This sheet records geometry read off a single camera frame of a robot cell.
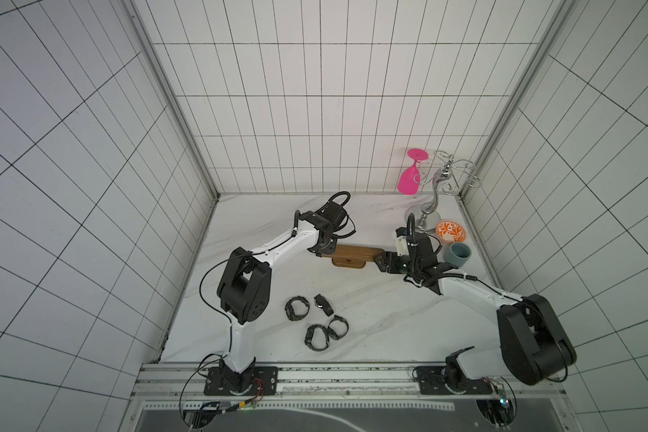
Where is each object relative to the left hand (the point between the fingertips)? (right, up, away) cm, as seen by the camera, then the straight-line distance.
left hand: (318, 249), depth 91 cm
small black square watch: (+2, -17, -5) cm, 18 cm away
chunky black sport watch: (-9, -18, -8) cm, 22 cm away
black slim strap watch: (+5, -24, -11) cm, 27 cm away
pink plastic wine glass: (+34, +26, +7) cm, 43 cm away
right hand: (+23, -1, 0) cm, 23 cm away
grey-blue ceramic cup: (+51, -2, +5) cm, 52 cm away
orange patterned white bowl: (+52, +5, +13) cm, 54 cm away
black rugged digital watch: (-3, -25, -13) cm, 28 cm away
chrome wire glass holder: (+43, +26, -1) cm, 50 cm away
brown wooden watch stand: (+12, -3, 0) cm, 12 cm away
